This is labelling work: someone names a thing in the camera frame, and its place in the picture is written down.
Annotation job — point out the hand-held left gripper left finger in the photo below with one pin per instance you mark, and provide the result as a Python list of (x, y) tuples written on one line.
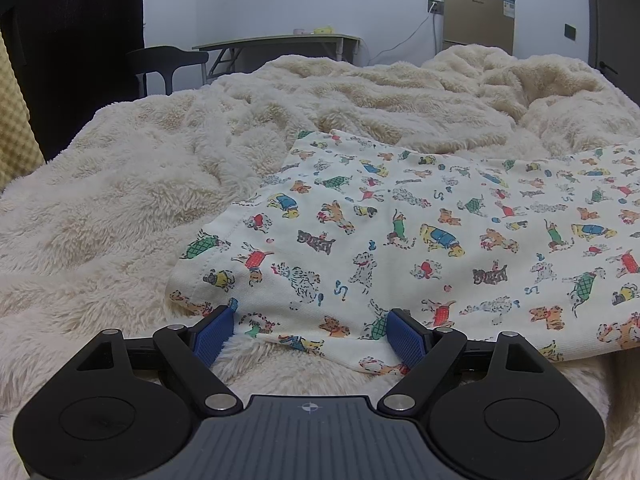
[(214, 337)]

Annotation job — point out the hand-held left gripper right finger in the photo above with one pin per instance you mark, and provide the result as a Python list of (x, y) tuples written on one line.
[(406, 340)]

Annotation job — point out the dog print cream shirt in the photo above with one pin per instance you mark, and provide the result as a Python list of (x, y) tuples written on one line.
[(400, 240)]

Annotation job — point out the fluffy cream blanket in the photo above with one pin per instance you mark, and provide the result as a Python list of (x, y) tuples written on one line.
[(125, 185)]

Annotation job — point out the black chair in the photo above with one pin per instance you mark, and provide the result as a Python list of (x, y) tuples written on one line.
[(165, 57)]

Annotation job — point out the yellow checked cloth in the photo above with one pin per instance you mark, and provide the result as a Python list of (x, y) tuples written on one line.
[(15, 120)]

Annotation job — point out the folding table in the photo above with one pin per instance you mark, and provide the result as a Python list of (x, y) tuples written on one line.
[(280, 42)]

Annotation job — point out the yellow item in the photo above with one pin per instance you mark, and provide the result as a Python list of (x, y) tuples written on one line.
[(323, 30)]

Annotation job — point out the brown mini fridge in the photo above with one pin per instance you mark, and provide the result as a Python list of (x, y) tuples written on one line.
[(477, 17)]

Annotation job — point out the dark curtain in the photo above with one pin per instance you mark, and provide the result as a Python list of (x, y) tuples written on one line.
[(80, 35)]

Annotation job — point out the dark door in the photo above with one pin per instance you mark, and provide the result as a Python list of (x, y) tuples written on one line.
[(617, 20)]

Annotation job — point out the wall socket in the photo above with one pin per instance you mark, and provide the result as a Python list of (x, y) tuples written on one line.
[(433, 6)]

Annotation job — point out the dark wall switch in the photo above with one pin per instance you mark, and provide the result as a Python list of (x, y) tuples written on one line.
[(570, 32)]

